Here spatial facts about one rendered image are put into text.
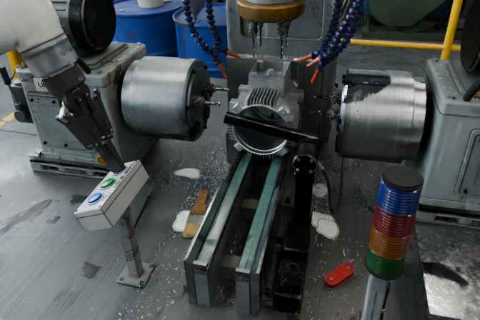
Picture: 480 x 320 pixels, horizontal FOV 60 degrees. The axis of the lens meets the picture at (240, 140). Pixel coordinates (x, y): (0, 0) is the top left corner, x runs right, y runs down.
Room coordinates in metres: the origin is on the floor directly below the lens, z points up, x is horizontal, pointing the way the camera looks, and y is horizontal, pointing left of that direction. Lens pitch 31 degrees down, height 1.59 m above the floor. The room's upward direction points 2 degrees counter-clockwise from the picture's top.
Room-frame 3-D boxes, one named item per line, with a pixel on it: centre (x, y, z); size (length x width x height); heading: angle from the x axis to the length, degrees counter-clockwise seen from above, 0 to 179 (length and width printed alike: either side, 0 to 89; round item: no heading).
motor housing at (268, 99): (1.09, -0.08, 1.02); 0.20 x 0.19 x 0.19; 165
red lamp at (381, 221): (0.50, -0.24, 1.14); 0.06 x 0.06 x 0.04
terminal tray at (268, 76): (1.13, -0.09, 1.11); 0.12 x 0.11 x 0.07; 165
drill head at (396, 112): (1.01, -0.40, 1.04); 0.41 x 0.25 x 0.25; 75
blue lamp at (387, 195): (0.50, -0.24, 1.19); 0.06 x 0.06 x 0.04
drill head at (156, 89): (1.19, 0.26, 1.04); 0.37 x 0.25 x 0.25; 75
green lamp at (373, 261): (0.50, -0.24, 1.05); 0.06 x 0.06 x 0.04
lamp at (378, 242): (0.50, -0.24, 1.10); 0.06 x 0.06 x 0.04
